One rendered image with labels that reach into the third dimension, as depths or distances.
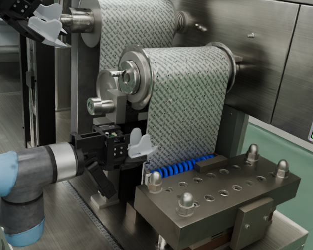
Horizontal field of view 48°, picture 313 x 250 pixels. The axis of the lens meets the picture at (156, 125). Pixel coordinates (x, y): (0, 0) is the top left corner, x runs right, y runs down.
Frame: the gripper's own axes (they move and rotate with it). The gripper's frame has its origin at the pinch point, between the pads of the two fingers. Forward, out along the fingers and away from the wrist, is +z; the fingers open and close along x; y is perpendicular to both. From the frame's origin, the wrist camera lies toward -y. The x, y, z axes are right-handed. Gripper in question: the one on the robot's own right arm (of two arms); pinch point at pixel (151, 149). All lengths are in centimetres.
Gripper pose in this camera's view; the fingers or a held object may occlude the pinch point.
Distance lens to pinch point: 82.3
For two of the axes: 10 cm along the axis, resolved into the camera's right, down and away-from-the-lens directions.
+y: 1.0, -9.1, -3.9
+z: 8.1, -1.5, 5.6
